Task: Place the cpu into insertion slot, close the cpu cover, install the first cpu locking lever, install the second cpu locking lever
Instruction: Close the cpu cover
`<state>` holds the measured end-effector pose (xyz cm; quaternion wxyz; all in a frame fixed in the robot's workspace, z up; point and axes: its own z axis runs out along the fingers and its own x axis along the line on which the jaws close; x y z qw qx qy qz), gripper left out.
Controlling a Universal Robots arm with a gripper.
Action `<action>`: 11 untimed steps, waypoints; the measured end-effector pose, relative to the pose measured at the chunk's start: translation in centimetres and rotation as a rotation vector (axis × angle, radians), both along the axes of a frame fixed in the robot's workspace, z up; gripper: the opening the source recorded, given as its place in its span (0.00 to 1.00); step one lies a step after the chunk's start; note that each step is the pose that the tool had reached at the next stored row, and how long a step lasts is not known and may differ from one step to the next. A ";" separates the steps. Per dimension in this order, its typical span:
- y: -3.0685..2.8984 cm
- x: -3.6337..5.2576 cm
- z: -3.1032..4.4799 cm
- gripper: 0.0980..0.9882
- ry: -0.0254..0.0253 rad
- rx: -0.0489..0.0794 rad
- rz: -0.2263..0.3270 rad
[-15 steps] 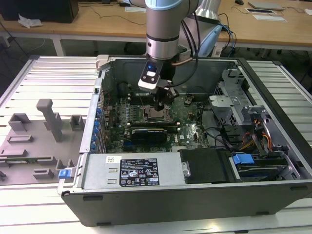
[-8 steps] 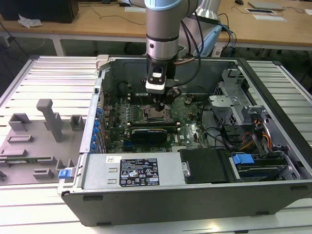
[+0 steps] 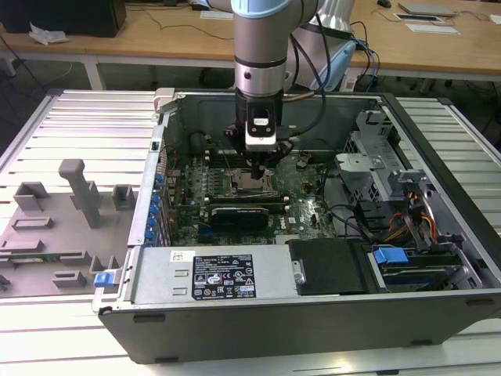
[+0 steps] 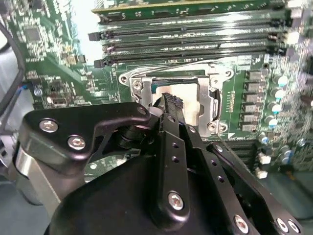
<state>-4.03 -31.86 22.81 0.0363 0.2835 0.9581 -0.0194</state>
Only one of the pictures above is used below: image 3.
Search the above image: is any green RAM stick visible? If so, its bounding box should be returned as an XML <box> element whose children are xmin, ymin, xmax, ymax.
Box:
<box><xmin>9</xmin><ymin>254</ymin><xmax>63</xmax><ymax>264</ymax></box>
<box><xmin>205</xmin><ymin>193</ymin><xmax>290</xmax><ymax>212</ymax></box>

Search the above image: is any blue disk carrier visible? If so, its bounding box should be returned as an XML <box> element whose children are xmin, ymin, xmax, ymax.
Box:
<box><xmin>373</xmin><ymin>246</ymin><xmax>409</xmax><ymax>273</ymax></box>

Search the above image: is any black internal cable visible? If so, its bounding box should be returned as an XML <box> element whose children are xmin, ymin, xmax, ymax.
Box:
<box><xmin>319</xmin><ymin>164</ymin><xmax>377</xmax><ymax>240</ymax></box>

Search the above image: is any black graphics card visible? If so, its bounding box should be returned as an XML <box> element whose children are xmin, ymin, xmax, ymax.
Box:
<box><xmin>209</xmin><ymin>203</ymin><xmax>271</xmax><ymax>238</ymax></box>

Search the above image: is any grey case latch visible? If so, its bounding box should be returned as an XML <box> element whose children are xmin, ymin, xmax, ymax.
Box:
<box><xmin>153</xmin><ymin>88</ymin><xmax>185</xmax><ymax>115</ymax></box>

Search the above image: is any black hanging cable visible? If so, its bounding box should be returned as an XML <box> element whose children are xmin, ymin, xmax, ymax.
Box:
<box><xmin>351</xmin><ymin>20</ymin><xmax>373</xmax><ymax>81</ymax></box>

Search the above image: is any grey power supply unit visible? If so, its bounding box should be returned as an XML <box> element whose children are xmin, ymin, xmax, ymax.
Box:
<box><xmin>131</xmin><ymin>245</ymin><xmax>301</xmax><ymax>305</ymax></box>

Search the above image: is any silver metal drive cage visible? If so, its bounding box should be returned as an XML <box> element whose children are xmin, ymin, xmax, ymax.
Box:
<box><xmin>334</xmin><ymin>109</ymin><xmax>431</xmax><ymax>204</ymax></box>

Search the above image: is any black box on desk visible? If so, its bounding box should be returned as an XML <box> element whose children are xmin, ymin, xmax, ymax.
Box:
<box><xmin>0</xmin><ymin>0</ymin><xmax>128</xmax><ymax>38</ymax></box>

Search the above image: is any CPU socket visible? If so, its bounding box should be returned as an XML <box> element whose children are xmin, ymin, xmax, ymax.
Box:
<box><xmin>229</xmin><ymin>169</ymin><xmax>281</xmax><ymax>196</ymax></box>

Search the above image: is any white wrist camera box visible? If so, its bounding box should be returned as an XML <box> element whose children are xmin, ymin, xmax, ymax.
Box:
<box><xmin>244</xmin><ymin>106</ymin><xmax>279</xmax><ymax>152</ymax></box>

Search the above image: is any blue hanging cable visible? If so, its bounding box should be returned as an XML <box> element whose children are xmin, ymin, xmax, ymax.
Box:
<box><xmin>351</xmin><ymin>37</ymin><xmax>381</xmax><ymax>93</ymax></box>

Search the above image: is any black open PC case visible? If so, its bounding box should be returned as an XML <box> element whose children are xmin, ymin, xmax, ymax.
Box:
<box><xmin>92</xmin><ymin>88</ymin><xmax>501</xmax><ymax>365</ymax></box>

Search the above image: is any black framed tray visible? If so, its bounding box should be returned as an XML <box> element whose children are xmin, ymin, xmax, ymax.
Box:
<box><xmin>394</xmin><ymin>13</ymin><xmax>445</xmax><ymax>24</ymax></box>

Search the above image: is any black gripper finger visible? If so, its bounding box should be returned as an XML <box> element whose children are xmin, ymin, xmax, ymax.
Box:
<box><xmin>224</xmin><ymin>122</ymin><xmax>261</xmax><ymax>181</ymax></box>
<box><xmin>258</xmin><ymin>139</ymin><xmax>295</xmax><ymax>181</ymax></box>

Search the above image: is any grey flat laptop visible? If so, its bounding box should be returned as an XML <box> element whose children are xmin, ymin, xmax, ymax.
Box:
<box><xmin>398</xmin><ymin>0</ymin><xmax>457</xmax><ymax>18</ymax></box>

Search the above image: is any wooden desk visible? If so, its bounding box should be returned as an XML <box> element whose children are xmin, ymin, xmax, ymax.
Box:
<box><xmin>0</xmin><ymin>0</ymin><xmax>501</xmax><ymax>83</ymax></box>

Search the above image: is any crumpled white paper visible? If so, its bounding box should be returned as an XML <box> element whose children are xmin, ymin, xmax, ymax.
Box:
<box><xmin>28</xmin><ymin>21</ymin><xmax>70</xmax><ymax>46</ymax></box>

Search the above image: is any orange yellow wire bundle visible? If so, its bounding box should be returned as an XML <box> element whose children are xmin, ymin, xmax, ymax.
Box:
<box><xmin>385</xmin><ymin>190</ymin><xmax>438</xmax><ymax>242</ymax></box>

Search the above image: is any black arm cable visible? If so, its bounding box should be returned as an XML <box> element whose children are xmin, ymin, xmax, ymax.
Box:
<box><xmin>288</xmin><ymin>0</ymin><xmax>328</xmax><ymax>143</ymax></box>

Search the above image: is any green motherboard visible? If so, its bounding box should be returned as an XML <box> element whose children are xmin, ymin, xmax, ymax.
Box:
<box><xmin>164</xmin><ymin>153</ymin><xmax>341</xmax><ymax>248</ymax></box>

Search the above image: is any silver square CPU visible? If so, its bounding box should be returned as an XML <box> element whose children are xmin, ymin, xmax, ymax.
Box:
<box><xmin>238</xmin><ymin>174</ymin><xmax>272</xmax><ymax>193</ymax></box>

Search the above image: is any grey parts rack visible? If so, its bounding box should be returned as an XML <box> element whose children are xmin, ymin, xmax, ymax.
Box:
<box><xmin>0</xmin><ymin>158</ymin><xmax>136</xmax><ymax>299</ymax></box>

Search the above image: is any metal socket cover frame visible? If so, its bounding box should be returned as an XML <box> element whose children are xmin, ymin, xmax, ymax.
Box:
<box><xmin>229</xmin><ymin>169</ymin><xmax>281</xmax><ymax>196</ymax></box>

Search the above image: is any black drive bay cover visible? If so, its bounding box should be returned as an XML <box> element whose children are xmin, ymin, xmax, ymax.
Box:
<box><xmin>287</xmin><ymin>238</ymin><xmax>371</xmax><ymax>297</ymax></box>

